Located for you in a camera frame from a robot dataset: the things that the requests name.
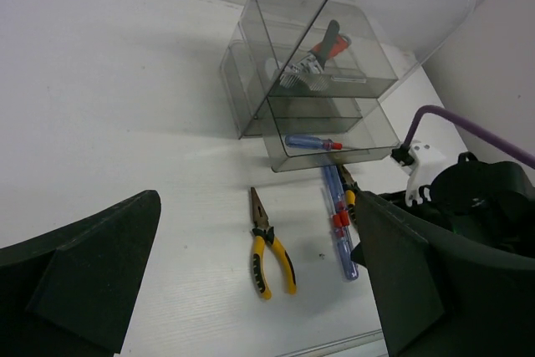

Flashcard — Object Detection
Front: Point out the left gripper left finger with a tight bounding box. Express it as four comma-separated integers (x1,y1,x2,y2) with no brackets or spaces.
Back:
1,190,161,356

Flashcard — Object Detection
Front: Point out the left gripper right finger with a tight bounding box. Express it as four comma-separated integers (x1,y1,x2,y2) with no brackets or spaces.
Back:
355,191,534,356

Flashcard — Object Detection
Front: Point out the red blue small screwdriver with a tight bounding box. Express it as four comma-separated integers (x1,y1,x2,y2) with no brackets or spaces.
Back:
329,166,354,250

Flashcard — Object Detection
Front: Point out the blue handle screwdriver long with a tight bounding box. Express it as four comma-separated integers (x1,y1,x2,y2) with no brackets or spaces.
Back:
322,166,359,281

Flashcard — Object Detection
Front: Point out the red clear screwdriver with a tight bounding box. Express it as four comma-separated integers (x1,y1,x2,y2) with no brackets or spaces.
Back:
284,135,360,151

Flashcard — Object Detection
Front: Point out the smoky bottom tray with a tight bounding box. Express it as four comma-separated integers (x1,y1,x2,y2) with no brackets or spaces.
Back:
258,97,399,172

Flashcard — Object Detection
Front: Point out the smoky tray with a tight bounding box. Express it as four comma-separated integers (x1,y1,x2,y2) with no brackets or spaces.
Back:
221,38,364,139
258,97,399,172
241,0,398,99

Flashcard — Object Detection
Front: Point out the red handle adjustable wrench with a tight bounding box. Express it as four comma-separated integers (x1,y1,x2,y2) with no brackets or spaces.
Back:
279,33,351,91

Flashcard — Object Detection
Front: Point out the black handle adjustable wrench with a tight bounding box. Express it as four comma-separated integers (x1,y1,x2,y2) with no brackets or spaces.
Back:
285,20,348,74

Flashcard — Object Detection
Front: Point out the clear acrylic box cover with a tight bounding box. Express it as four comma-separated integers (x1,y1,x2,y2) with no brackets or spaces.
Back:
227,0,476,137

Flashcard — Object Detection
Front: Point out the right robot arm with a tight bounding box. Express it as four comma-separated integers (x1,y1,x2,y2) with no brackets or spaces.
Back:
380,152,534,258

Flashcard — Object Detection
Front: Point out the yellow long-nose pliers left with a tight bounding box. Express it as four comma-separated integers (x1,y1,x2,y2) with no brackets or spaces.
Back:
249,186,298,301

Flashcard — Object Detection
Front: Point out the smoky top tray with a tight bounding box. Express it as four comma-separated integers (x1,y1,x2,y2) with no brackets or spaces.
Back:
241,0,398,99

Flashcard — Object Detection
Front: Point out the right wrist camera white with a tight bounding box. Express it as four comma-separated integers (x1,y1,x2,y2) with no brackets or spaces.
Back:
390,141,447,207

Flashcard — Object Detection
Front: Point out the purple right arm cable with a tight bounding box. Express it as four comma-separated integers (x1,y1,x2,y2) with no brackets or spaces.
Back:
403,105,535,170

